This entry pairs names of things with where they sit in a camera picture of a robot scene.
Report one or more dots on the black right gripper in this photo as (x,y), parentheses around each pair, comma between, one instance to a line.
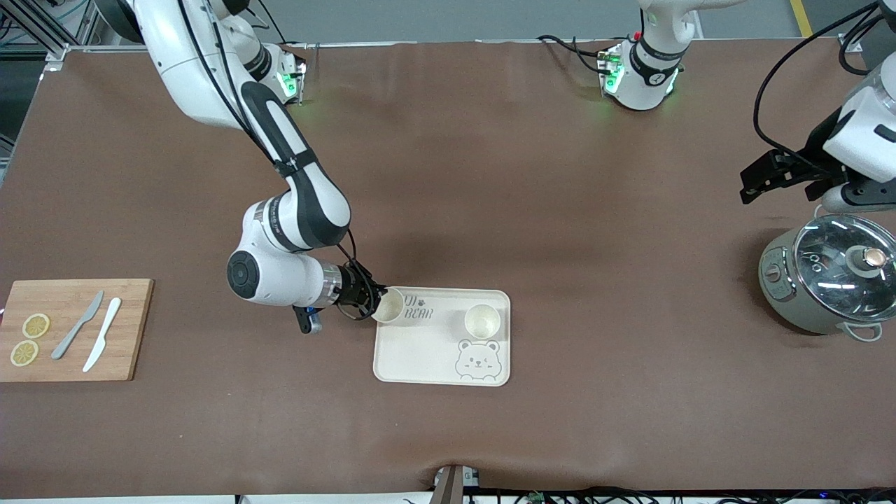
(353,288)

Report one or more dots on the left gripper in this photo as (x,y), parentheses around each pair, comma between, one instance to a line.
(814,151)

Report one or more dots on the white IKEA cup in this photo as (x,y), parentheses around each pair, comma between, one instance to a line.
(389,306)
(483,320)

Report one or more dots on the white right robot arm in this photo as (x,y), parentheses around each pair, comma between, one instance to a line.
(210,70)

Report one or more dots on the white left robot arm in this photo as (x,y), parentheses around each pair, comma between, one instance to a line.
(644,87)

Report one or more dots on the cream bear print tray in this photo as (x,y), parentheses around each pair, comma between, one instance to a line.
(420,353)

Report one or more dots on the glass pot lid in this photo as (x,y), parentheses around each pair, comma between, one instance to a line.
(840,266)

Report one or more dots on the grey-green electric pot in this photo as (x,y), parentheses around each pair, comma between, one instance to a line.
(780,287)

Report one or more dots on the wooden cutting board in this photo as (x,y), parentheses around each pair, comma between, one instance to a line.
(133,329)

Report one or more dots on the white plastic knife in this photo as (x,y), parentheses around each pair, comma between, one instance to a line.
(103,332)

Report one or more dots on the grey plastic knife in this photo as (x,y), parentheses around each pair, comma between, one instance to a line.
(77,327)

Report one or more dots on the yellow lemon slice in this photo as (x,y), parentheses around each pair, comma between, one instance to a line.
(24,353)
(36,325)

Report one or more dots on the metal table bracket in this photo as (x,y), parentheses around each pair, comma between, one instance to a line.
(451,484)

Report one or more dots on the aluminium frame profile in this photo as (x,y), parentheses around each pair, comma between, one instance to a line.
(42,35)

